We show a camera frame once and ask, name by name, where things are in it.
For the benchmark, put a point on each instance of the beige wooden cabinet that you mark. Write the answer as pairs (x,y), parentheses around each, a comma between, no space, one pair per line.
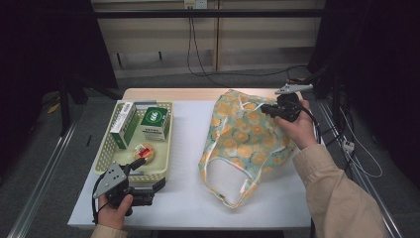
(158,36)

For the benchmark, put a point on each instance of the square green white medicine box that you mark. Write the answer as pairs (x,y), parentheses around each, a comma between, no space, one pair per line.
(154,117)

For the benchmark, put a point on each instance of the fruit print cloth bag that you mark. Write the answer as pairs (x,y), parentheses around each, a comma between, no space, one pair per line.
(244,139)

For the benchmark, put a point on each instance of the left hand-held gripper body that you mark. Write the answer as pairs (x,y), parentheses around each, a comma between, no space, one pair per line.
(112,180)

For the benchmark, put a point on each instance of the white wall socket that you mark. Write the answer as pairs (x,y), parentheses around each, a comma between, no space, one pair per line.
(195,3)

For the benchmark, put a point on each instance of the black horizontal bar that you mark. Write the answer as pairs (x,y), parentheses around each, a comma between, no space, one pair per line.
(204,13)

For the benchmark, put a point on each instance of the person's right hand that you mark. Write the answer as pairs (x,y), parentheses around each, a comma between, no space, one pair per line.
(302,130)

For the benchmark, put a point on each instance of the black metal stand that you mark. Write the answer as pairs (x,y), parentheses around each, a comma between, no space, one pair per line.
(335,99)
(66,105)

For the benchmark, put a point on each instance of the aluminium floor rail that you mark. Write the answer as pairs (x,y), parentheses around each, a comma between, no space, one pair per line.
(43,178)
(369,191)

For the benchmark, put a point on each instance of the white power strip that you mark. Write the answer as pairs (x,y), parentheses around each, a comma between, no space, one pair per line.
(348,146)

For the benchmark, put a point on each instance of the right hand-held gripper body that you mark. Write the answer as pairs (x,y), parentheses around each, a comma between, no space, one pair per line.
(290,109)

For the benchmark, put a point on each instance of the small black stick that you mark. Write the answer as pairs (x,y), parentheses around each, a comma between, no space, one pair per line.
(88,140)

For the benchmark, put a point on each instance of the long white green medicine box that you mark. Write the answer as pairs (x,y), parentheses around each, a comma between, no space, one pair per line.
(124,122)

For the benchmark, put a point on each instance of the person's left hand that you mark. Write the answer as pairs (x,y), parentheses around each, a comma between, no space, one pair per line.
(114,216)

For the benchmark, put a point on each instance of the pale green perforated basket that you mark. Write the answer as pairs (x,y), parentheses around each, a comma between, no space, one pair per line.
(158,155)

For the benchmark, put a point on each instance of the round packet with red label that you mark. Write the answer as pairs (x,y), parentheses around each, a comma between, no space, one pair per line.
(144,152)

